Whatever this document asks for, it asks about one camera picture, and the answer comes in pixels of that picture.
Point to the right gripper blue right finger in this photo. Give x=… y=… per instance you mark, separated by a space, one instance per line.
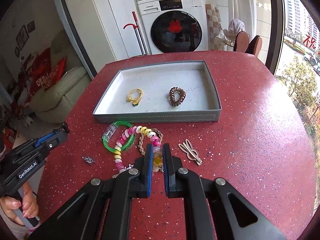
x=213 y=209

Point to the cream leather sofa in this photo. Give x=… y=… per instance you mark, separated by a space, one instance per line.
x=54 y=101

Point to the person left hand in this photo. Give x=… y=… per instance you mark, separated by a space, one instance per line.
x=30 y=209

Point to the grey jewelry tray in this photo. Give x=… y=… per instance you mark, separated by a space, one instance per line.
x=180 y=91

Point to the red handled mop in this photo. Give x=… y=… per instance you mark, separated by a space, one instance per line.
x=138 y=34

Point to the black picture frames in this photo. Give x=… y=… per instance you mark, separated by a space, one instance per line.
x=23 y=36

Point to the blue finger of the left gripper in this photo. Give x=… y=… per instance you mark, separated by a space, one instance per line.
x=45 y=138
x=59 y=138

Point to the green translucent bangle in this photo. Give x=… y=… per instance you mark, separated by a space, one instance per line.
x=118 y=136

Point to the red cushion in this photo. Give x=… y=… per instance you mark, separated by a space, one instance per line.
x=57 y=73

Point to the silver crystal brooch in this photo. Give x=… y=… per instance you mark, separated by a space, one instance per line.
x=89 y=160

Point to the black hair claw clip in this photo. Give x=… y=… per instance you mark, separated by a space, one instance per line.
x=64 y=126

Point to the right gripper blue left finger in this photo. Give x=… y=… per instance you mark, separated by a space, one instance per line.
x=101 y=209

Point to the brown chair left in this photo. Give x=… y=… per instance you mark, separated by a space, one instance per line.
x=241 y=42

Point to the white washing machine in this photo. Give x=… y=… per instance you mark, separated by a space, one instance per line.
x=174 y=26

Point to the silver star hair clip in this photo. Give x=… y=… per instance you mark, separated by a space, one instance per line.
x=121 y=168

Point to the brown chair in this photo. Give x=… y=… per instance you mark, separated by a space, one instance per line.
x=255 y=46
x=241 y=42

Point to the brown chair right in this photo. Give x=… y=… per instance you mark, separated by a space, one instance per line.
x=255 y=46

